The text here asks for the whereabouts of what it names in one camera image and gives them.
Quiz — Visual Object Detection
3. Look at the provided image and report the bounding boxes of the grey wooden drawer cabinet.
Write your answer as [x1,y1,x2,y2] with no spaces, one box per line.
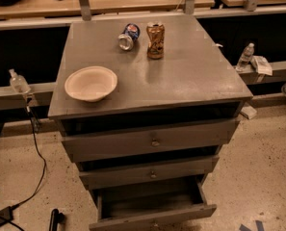
[47,13,254,231]

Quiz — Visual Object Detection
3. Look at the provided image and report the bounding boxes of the grey top drawer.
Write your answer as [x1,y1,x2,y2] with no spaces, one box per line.
[63,118,239,163]

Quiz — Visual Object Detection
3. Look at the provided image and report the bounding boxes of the blue pepsi can lying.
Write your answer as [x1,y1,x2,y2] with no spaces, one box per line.
[117,23,141,51]

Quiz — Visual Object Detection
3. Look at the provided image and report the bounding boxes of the crushed gold brown can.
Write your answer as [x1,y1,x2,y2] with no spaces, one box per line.
[146,22,165,60]

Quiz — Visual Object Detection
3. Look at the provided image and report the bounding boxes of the grey middle drawer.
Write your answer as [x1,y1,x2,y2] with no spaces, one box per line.
[79,155,219,190]

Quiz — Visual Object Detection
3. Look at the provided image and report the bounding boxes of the grey open bottom drawer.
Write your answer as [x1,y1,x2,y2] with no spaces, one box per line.
[90,176,217,231]

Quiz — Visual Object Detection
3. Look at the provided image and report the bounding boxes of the white paper bowl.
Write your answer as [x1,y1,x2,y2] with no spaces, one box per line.
[65,66,117,102]

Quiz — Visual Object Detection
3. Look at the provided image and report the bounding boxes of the small white box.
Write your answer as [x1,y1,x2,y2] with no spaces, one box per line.
[241,104,257,119]

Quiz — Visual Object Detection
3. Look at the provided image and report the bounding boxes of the clear plastic water bottle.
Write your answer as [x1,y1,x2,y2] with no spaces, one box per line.
[236,43,254,72]

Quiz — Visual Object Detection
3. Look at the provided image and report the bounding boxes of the white paper packet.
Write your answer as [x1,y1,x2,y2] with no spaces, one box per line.
[250,56,273,76]

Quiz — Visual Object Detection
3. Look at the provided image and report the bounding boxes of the clear sanitizer pump bottle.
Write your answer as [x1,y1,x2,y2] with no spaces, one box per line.
[9,69,31,94]

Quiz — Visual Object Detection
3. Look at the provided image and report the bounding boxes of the blue tape strips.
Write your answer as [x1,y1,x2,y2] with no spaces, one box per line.
[238,220,266,231]

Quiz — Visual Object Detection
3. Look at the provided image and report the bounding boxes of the black power cable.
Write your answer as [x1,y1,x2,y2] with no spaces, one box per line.
[11,106,48,210]

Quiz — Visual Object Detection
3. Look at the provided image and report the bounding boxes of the grey metal post left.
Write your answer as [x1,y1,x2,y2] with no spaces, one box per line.
[79,0,91,21]

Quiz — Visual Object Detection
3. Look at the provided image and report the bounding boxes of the black cylindrical handle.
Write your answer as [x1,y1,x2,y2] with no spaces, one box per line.
[49,209,65,231]

